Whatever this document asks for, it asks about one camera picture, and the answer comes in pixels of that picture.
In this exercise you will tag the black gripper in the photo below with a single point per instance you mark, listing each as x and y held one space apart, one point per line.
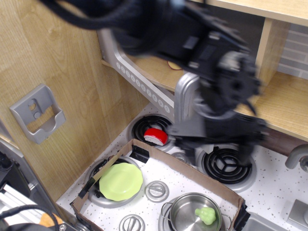
233 83

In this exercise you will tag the silver microwave door handle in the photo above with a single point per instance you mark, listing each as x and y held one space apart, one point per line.
186 101

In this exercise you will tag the silver toy microwave door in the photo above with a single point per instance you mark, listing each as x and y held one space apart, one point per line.
114 57

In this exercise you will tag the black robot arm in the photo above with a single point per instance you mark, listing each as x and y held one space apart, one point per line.
181 32

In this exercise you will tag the wooden microwave shelf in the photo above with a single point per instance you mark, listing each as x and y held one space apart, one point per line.
282 109

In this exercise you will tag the black rear right burner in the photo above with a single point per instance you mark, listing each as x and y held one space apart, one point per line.
221 162

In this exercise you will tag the black burner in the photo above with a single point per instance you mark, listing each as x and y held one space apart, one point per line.
221 162
139 126

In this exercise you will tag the small silver stove knob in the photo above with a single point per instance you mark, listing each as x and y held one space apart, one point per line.
182 157

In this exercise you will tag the red toy cheese wedge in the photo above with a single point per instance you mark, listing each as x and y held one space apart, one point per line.
156 136

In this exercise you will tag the green toy broccoli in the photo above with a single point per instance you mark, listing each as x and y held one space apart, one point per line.
206 214

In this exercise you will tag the stainless steel toy pot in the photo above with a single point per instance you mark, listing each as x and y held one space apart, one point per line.
183 214

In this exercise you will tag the silver stove knob middle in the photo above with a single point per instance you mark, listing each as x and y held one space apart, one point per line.
157 191

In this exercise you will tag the black rear left burner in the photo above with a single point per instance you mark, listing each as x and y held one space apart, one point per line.
139 126

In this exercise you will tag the grey toy faucet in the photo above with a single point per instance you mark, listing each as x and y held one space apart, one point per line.
298 155

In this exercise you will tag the brown cardboard barrier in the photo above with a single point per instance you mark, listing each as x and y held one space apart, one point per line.
154 164

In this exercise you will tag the yellow purple toy food slice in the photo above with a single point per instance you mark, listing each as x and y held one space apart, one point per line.
174 66

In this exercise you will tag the light green toy plate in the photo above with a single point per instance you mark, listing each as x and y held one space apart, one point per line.
121 182

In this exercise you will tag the silver toy sink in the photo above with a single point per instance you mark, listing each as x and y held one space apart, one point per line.
293 217

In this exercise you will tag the silver stove knob front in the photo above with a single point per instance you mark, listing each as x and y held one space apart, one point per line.
132 222

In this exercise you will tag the front left burner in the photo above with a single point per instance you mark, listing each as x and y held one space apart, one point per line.
98 199

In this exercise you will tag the grey wall phone holder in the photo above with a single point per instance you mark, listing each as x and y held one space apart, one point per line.
31 107

